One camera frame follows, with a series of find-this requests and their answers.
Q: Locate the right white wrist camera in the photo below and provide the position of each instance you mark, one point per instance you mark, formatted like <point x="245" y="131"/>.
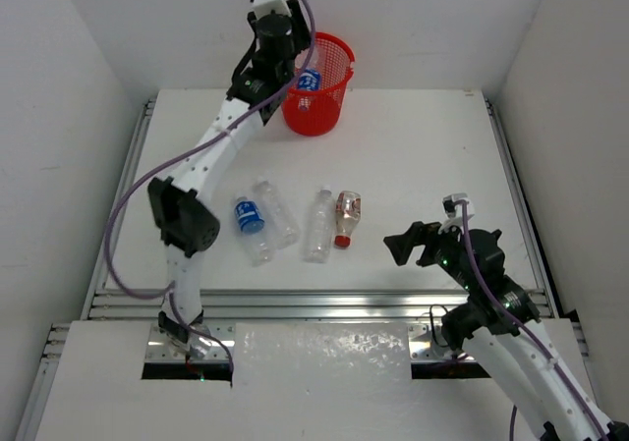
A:
<point x="454" y="206"/>

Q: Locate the red cap red label bottle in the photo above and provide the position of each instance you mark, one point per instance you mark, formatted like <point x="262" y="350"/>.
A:
<point x="348" y="213"/>

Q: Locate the clear ribbed bottle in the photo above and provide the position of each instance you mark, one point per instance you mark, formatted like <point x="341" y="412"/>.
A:
<point x="287" y="231"/>

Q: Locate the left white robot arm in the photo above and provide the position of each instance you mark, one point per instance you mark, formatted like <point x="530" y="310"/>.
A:
<point x="180" y="203"/>

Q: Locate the red plastic mesh bin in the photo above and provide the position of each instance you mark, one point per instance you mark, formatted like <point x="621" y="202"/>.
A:
<point x="334" y="59"/>

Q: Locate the white front cover sheet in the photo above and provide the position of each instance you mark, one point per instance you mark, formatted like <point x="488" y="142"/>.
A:
<point x="309" y="352"/>

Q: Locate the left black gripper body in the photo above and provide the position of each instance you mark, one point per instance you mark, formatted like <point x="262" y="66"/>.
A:
<point x="300" y="26"/>

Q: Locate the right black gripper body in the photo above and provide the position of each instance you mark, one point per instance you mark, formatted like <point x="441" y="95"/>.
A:
<point x="445" y="247"/>

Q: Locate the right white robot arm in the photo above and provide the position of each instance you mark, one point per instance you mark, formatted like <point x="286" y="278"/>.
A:
<point x="501" y="329"/>

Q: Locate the aluminium front rail frame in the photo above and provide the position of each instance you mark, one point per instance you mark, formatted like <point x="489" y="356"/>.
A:
<point x="107" y="376"/>

